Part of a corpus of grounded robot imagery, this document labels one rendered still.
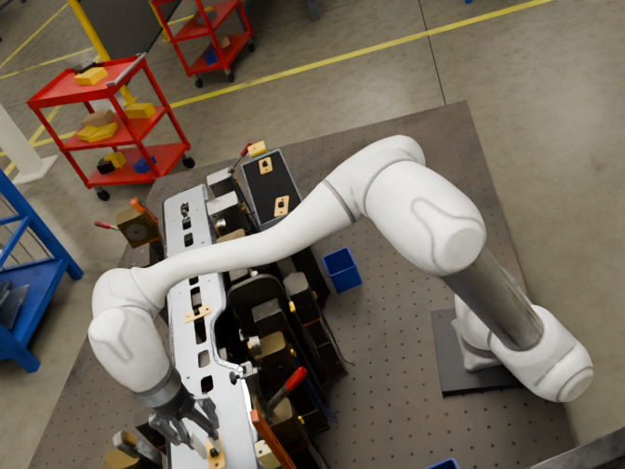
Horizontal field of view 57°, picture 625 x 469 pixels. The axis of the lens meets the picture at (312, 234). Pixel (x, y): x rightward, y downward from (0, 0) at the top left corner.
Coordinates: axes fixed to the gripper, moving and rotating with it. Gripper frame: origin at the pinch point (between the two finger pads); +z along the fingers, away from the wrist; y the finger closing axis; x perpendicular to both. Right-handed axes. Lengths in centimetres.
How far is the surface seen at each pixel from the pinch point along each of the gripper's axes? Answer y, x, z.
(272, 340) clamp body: -20.2, -18.6, -2.3
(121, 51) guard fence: 69, -556, 59
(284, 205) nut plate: -35, -56, -12
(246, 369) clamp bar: -16.4, 0.5, -16.6
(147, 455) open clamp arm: 14.6, -4.3, 1.5
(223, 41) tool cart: -35, -501, 74
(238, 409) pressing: -7.0, -8.8, 4.8
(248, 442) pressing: -8.0, 0.7, 4.9
